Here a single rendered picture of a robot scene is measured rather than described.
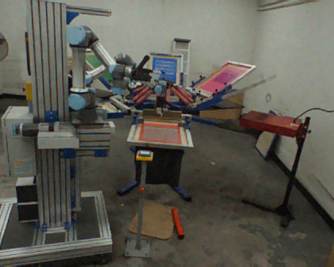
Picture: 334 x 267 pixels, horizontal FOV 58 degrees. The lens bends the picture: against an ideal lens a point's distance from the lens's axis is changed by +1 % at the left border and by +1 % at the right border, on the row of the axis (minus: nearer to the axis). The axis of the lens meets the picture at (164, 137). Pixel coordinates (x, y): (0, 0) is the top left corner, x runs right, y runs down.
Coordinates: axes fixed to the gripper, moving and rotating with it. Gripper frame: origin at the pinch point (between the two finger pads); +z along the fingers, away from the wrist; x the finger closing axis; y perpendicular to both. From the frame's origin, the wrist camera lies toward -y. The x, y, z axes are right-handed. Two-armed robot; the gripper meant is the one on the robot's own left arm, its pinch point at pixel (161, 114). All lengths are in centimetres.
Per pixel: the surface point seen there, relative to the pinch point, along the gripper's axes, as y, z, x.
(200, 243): -48, 109, 61
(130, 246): 18, 108, 74
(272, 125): -115, 0, 5
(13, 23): 342, -63, -415
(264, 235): -118, 109, 41
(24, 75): 327, 50, -415
